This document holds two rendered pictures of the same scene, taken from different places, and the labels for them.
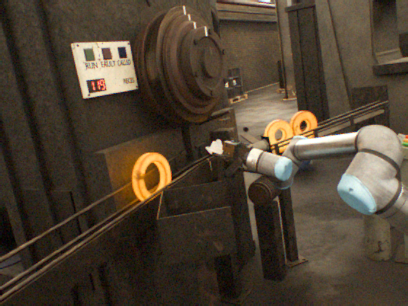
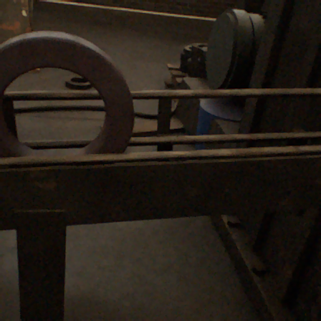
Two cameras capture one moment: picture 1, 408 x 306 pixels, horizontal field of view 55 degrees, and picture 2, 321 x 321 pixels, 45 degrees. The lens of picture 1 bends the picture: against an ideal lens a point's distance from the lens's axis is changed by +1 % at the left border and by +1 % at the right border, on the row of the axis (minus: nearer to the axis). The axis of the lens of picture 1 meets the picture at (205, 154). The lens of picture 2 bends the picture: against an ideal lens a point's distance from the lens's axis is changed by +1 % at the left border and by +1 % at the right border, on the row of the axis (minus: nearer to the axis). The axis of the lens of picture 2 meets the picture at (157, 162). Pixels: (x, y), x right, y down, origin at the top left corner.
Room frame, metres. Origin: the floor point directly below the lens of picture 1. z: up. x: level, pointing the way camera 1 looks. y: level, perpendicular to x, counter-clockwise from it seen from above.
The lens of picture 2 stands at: (0.54, 0.25, 0.86)
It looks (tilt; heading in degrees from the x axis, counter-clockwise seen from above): 28 degrees down; 42
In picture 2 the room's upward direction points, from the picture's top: 8 degrees clockwise
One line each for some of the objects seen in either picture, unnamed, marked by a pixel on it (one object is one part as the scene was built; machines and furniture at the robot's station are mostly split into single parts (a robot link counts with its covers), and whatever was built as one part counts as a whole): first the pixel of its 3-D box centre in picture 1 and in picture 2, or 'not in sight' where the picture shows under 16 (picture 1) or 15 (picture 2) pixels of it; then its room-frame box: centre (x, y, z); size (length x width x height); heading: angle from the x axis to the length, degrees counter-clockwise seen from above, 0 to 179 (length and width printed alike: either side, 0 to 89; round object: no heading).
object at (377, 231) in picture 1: (375, 209); not in sight; (1.88, -0.82, 0.26); 0.12 x 0.12 x 0.52
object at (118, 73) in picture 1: (108, 68); not in sight; (1.45, 0.30, 1.15); 0.26 x 0.02 x 0.18; 146
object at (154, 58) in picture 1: (186, 66); not in sight; (1.67, 0.02, 1.11); 0.47 x 0.06 x 0.47; 146
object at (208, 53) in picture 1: (206, 63); not in sight; (1.61, -0.07, 1.11); 0.28 x 0.06 x 0.28; 146
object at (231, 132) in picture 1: (226, 152); not in sight; (1.87, -0.10, 0.68); 0.11 x 0.08 x 0.24; 56
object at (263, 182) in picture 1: (272, 225); not in sight; (1.87, -0.28, 0.27); 0.22 x 0.13 x 0.53; 146
